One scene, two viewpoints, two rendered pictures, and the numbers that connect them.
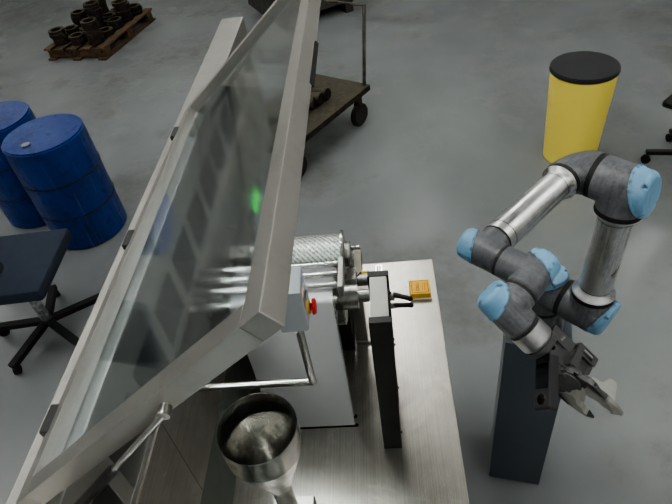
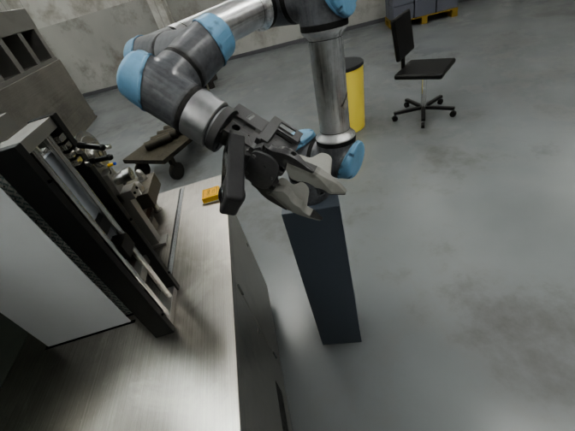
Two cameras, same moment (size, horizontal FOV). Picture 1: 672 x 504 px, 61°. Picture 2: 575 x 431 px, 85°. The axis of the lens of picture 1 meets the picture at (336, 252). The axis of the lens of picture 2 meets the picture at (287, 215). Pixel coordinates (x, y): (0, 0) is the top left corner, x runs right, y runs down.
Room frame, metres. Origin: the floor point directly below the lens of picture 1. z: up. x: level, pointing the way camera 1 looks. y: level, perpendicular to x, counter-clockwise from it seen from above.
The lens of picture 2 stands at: (0.24, -0.39, 1.56)
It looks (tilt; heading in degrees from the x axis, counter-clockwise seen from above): 38 degrees down; 352
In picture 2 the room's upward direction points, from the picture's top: 17 degrees counter-clockwise
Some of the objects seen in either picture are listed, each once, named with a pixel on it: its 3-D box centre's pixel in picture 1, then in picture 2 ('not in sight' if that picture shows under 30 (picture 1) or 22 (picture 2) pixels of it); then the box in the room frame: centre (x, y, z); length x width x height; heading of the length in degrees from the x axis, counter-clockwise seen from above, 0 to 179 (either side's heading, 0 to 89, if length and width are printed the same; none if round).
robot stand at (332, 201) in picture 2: (524, 399); (328, 272); (1.15, -0.61, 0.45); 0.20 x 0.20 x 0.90; 69
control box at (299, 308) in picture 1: (295, 298); not in sight; (0.70, 0.08, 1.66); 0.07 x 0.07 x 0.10; 84
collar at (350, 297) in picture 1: (346, 296); not in sight; (0.99, -0.01, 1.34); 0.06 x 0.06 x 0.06; 83
